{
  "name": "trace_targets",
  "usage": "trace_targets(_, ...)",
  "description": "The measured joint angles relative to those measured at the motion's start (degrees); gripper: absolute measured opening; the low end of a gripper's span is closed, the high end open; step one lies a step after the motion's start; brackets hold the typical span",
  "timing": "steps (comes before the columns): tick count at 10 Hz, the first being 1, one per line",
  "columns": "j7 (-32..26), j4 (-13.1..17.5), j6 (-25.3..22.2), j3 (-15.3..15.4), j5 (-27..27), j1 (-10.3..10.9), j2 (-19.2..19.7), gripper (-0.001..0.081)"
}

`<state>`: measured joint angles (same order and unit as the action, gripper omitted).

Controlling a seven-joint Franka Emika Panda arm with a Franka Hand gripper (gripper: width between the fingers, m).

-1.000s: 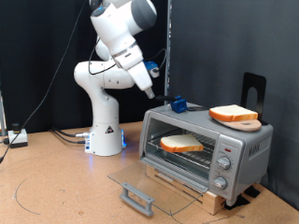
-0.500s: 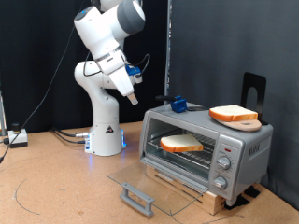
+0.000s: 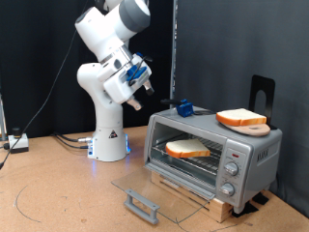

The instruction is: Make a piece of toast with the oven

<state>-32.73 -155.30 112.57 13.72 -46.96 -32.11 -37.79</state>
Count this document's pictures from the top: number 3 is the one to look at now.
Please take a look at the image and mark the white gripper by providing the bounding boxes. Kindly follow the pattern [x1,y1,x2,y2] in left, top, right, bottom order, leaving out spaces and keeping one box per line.
[96,53,155,112]

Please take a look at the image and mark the white bread slice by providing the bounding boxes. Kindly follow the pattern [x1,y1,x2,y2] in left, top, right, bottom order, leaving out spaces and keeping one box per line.
[164,138,211,159]
[215,108,268,128]

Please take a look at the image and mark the glass oven door with handle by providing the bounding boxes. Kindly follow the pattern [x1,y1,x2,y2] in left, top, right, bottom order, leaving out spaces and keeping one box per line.
[110,161,216,225]

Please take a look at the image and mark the silver oven knob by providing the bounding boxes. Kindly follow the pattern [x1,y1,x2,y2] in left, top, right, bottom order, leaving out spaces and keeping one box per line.
[219,182,236,197]
[224,160,239,177]

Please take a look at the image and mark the silver toaster oven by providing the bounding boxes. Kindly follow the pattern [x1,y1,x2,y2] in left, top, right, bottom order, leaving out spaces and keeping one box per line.
[143,103,284,215]

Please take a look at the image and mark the grey metal pole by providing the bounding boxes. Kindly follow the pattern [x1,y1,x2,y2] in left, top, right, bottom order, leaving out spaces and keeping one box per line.
[169,0,179,101]

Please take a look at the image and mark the black metal bookend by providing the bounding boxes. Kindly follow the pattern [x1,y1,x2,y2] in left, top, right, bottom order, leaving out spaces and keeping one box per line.
[249,74,278,131]

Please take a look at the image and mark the round wooden plate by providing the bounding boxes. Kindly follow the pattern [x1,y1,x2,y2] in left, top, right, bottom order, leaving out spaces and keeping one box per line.
[223,122,271,137]

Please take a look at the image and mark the dark grey backdrop curtain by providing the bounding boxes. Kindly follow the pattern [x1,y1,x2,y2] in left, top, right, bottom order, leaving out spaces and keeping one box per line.
[177,0,309,217]

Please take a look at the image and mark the emergency stop button box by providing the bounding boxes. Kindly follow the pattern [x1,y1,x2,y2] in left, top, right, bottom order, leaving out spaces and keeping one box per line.
[8,127,30,154]

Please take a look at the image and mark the slatted wooden block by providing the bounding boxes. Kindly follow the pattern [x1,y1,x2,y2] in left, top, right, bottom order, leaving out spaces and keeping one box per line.
[150,170,235,224]

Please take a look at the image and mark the thin metal stand leg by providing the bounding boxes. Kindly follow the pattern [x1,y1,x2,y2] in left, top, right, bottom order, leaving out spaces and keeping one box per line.
[0,93,7,142]

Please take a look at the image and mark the black foam pad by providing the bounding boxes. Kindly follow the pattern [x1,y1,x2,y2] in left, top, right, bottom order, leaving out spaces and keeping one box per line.
[231,201,260,218]
[252,191,269,206]

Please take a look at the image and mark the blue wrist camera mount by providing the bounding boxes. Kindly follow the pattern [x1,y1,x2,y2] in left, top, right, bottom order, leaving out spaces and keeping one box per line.
[125,66,148,82]

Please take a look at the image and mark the base cable with silver connector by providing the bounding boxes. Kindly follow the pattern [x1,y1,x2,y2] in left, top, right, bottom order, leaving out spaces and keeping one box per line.
[52,131,95,144]

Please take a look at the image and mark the black base cable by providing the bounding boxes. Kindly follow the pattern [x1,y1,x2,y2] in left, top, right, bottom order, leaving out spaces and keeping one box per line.
[54,134,91,151]

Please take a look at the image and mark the wire oven rack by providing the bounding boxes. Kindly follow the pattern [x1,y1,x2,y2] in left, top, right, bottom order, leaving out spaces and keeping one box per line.
[151,133,224,177]

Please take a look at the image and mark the long black hanging cable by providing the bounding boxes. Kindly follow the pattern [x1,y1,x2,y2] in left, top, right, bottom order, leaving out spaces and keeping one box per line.
[0,0,91,170]

